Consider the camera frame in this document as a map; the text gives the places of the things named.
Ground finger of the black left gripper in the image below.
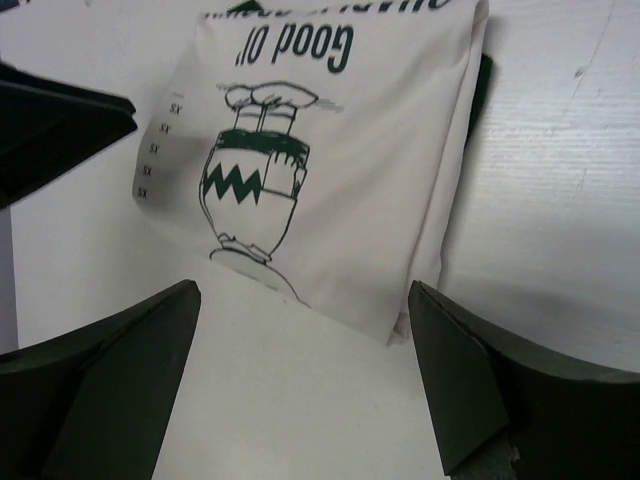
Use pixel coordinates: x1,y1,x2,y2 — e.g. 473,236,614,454
1,63,137,209

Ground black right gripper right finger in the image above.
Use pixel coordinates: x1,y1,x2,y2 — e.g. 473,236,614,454
408,281,639,479

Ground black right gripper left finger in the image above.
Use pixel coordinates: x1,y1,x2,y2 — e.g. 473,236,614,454
1,280,201,479

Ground white green Charlie Brown shirt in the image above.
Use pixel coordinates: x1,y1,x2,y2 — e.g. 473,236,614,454
132,1,489,344

